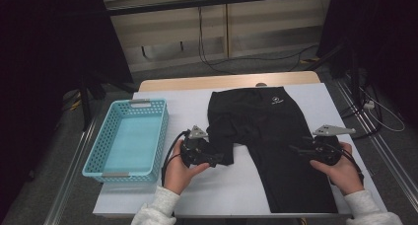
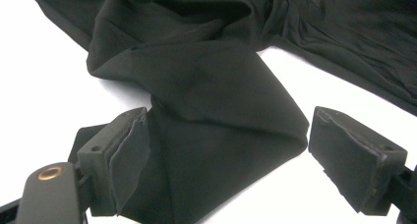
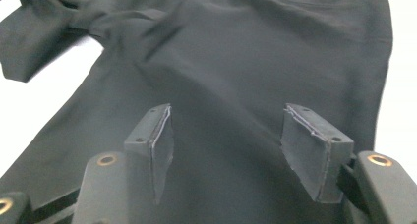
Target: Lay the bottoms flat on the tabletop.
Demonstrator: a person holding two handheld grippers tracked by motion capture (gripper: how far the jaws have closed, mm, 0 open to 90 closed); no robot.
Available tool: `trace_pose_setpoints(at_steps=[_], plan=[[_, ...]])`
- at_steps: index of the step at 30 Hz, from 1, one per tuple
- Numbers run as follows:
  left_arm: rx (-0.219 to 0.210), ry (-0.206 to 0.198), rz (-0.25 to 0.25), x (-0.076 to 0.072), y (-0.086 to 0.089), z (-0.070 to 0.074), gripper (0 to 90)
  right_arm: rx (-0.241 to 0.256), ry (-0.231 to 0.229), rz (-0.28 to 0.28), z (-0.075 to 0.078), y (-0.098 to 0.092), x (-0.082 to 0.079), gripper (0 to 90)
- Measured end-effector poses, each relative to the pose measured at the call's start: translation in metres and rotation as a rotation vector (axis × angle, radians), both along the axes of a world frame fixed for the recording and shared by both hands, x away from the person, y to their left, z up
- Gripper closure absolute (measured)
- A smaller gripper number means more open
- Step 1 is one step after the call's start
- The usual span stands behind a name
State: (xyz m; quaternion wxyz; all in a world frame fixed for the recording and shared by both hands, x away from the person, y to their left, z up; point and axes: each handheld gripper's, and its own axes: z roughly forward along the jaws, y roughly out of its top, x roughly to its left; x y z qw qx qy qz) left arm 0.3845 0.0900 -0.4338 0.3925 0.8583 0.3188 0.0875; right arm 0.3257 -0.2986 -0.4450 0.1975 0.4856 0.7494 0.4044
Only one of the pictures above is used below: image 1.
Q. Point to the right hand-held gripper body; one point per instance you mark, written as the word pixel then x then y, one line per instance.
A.
pixel 327 149

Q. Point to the white table cover sheet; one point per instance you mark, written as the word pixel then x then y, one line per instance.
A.
pixel 332 110

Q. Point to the black stand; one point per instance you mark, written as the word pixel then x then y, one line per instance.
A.
pixel 86 110
pixel 354 80

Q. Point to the beige wooden cabinet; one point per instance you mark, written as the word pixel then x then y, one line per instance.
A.
pixel 269 17

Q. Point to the black pants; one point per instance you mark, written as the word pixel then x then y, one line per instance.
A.
pixel 269 136

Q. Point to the person's right hand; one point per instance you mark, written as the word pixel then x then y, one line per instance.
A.
pixel 345 177

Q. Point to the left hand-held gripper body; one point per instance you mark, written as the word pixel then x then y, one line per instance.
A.
pixel 194 151

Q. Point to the black horizontal metal bar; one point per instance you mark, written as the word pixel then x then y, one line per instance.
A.
pixel 213 1

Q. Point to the light blue plastic basket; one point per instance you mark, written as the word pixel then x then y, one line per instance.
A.
pixel 131 142

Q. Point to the metal floor rail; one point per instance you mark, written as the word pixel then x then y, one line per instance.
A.
pixel 394 172
pixel 65 192

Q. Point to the person's left hand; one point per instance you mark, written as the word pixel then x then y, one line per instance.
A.
pixel 177 175

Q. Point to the wide black curtain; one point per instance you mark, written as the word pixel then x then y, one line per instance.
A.
pixel 49 54

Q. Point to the narrow black curtain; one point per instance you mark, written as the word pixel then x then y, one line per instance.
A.
pixel 387 37

